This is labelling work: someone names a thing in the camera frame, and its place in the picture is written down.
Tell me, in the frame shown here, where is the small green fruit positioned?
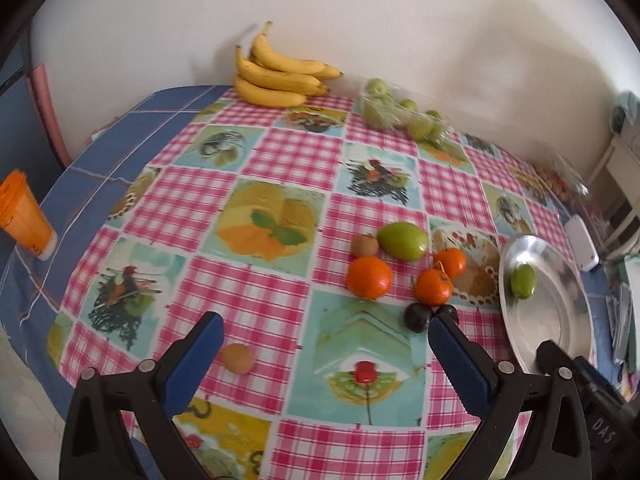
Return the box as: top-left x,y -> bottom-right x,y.
510,263 -> 537,301

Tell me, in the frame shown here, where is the pink padded chair frame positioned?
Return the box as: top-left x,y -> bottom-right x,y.
27,65 -> 72,167

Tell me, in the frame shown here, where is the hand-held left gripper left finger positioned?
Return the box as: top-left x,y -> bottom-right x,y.
59,311 -> 225,480

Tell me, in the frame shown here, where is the round metal plate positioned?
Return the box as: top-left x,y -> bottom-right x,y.
498,234 -> 593,376

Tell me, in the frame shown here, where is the pile of tan longans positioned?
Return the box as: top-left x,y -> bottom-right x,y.
540,167 -> 573,200

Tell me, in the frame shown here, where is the pile of green jujubes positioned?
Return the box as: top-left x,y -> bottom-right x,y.
364,78 -> 448,147

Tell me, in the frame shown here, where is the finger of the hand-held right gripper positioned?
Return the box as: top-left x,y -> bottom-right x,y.
536,340 -> 574,376

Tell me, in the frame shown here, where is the large green mango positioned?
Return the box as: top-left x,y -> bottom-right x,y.
376,222 -> 430,262

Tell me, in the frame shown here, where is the clear plastic bag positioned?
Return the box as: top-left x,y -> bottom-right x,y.
360,77 -> 452,149

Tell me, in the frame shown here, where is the brown kiwi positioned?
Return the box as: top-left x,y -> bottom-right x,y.
350,234 -> 381,258

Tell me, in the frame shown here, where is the white plastic basket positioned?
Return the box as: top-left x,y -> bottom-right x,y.
585,132 -> 640,261

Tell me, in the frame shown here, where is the clear plastic fruit box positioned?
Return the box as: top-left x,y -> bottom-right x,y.
536,152 -> 590,202

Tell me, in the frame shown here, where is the yellow banana bunch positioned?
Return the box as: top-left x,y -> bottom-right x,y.
233,21 -> 344,109

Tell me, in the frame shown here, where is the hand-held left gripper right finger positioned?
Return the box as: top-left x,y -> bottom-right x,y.
428,311 -> 593,480

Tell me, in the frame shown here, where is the white power box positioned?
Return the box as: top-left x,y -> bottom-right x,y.
565,214 -> 600,273

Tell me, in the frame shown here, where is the large orange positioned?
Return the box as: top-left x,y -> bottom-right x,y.
346,256 -> 394,300

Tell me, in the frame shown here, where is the teal cloth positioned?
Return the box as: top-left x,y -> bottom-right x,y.
610,91 -> 640,136

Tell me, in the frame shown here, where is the small mandarin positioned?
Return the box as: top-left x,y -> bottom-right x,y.
415,268 -> 455,307
432,247 -> 467,278

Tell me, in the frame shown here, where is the small tan round fruit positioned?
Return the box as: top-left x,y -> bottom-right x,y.
220,343 -> 255,375

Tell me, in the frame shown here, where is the stack of orange cups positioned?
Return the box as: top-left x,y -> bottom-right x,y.
0,170 -> 57,261

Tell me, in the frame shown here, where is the checkered fruit-print tablecloth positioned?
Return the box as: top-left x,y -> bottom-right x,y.
47,87 -> 576,480

